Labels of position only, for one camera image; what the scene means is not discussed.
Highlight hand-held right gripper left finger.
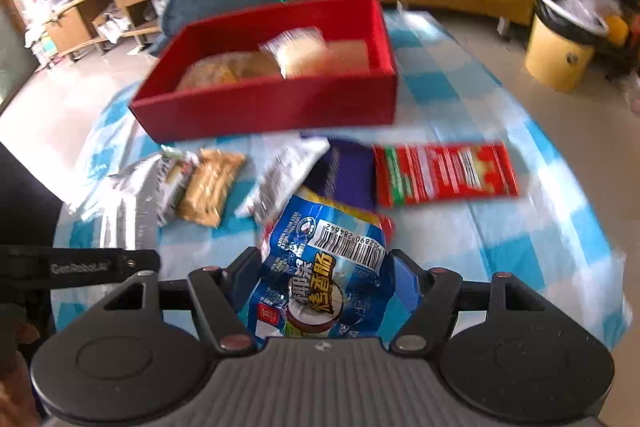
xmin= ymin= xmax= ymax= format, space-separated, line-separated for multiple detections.
xmin=102 ymin=248 xmax=263 ymax=355

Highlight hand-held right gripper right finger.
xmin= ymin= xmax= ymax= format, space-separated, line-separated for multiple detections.
xmin=389 ymin=249 xmax=551 ymax=355

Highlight blue sausage packet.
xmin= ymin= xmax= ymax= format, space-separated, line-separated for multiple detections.
xmin=247 ymin=187 xmax=396 ymax=340

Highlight red snack packet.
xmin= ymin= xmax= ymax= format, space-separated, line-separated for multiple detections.
xmin=372 ymin=142 xmax=520 ymax=208

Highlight purple wafer packet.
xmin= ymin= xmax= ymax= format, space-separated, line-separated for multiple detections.
xmin=302 ymin=137 xmax=378 ymax=212

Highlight red cardboard box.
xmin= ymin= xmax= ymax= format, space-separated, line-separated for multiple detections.
xmin=129 ymin=0 xmax=399 ymax=142

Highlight person's left hand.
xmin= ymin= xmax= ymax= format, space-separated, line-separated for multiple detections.
xmin=0 ymin=323 xmax=43 ymax=427

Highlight silver foil packet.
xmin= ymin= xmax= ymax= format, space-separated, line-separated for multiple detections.
xmin=65 ymin=157 xmax=168 ymax=250

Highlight tan cracker packet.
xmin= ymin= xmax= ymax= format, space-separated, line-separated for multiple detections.
xmin=177 ymin=149 xmax=247 ymax=228

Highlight blue white checkered tablecloth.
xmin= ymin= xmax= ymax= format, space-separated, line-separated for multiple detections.
xmin=52 ymin=9 xmax=633 ymax=358

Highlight silver printed packet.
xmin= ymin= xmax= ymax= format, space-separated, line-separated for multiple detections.
xmin=235 ymin=137 xmax=331 ymax=223

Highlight green printed snack packet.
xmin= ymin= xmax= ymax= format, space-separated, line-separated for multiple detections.
xmin=155 ymin=146 xmax=201 ymax=225

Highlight tan pastry packet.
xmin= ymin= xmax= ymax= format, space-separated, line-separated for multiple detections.
xmin=177 ymin=51 xmax=281 ymax=90

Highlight clear wrapped cake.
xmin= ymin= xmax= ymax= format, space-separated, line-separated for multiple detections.
xmin=258 ymin=27 xmax=341 ymax=80

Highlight yellow trash bin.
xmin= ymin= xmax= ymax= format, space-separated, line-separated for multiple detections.
xmin=524 ymin=0 xmax=610 ymax=94

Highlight white plastic bag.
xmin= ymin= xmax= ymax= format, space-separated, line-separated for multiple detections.
xmin=622 ymin=72 xmax=640 ymax=118

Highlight yellow container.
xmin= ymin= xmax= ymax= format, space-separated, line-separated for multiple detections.
xmin=607 ymin=14 xmax=630 ymax=48

